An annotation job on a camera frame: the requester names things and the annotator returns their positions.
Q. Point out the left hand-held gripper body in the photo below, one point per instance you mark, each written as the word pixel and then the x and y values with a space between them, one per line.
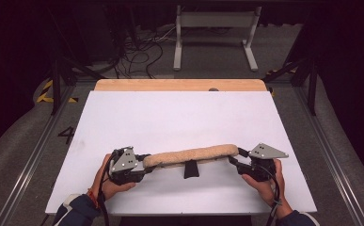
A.
pixel 124 163

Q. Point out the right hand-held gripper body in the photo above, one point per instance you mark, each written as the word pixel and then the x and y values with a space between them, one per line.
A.
pixel 262 166

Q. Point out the person's right hand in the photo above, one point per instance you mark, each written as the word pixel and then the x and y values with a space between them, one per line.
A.
pixel 267 190

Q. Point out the person's left hand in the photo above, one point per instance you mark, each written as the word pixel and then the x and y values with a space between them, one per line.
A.
pixel 107 186

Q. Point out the black metal stand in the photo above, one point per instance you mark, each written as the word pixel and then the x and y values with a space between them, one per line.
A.
pixel 57 81
pixel 311 84

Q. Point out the metal floor rail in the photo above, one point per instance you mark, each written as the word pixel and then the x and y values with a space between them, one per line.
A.
pixel 330 153
pixel 35 153

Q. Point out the white metal table frame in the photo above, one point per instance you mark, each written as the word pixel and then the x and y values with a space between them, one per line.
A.
pixel 217 20

